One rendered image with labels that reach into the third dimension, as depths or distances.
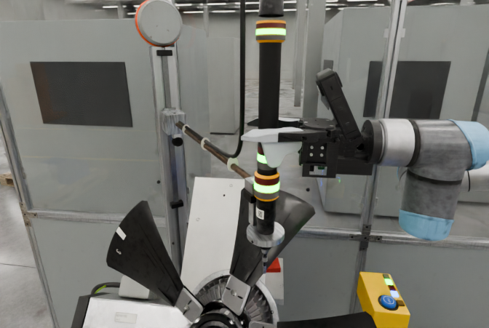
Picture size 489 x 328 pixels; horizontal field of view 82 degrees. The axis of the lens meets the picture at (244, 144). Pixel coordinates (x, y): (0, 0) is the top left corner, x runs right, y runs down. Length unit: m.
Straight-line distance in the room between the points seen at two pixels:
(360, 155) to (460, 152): 0.13
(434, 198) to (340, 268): 1.07
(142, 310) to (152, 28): 0.86
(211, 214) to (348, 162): 0.60
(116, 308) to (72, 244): 0.95
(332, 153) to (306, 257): 1.08
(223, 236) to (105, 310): 0.37
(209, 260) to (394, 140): 0.68
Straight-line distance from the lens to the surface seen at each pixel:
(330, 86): 0.44
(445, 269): 1.68
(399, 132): 0.47
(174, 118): 1.00
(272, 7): 0.44
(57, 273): 2.02
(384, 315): 1.02
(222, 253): 0.95
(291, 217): 0.68
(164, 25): 1.10
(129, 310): 0.91
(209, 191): 0.99
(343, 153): 0.47
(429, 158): 0.49
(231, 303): 0.73
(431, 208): 0.53
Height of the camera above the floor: 1.77
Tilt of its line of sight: 17 degrees down
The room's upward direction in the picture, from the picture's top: straight up
